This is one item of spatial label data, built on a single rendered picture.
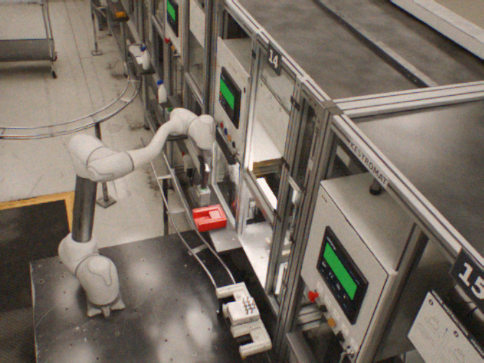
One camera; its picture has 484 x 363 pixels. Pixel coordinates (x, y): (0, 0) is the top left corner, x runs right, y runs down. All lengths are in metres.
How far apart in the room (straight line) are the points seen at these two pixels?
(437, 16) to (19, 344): 2.92
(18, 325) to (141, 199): 1.40
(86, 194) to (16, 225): 1.84
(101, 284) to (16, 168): 2.47
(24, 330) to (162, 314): 1.18
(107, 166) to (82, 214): 0.39
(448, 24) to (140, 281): 1.92
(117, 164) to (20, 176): 2.55
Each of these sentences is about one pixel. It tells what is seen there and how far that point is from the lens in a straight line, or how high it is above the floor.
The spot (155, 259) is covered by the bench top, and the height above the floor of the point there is 0.68.
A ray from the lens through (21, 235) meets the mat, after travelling 4.17.
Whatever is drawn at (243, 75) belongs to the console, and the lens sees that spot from 2.25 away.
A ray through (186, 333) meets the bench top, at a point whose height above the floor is 0.68.
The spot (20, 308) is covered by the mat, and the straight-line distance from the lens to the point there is 3.70.
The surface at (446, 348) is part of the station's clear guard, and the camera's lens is 1.40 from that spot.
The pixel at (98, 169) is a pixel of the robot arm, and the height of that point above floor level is 1.48.
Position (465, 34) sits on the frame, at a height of 2.08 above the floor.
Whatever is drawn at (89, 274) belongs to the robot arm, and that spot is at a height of 0.93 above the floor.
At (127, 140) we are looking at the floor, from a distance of 5.02.
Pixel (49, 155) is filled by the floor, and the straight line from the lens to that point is 4.93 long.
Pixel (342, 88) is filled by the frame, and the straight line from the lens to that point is 1.80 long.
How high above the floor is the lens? 2.82
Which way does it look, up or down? 39 degrees down
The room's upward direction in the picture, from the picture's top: 5 degrees clockwise
